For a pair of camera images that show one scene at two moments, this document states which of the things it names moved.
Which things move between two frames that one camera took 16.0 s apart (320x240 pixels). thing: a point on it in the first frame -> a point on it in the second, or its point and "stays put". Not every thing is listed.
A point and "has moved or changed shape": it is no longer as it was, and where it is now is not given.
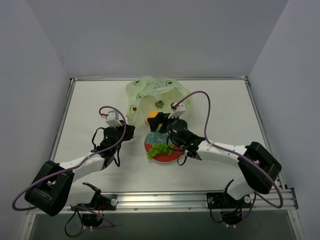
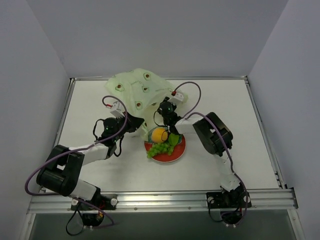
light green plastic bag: x=148 y=93 has moved or changed shape
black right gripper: x=158 y=121 -> x=171 y=124
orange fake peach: x=151 y=114 -> x=159 y=135
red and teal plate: x=155 y=138 stays put
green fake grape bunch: x=158 y=149 stays put
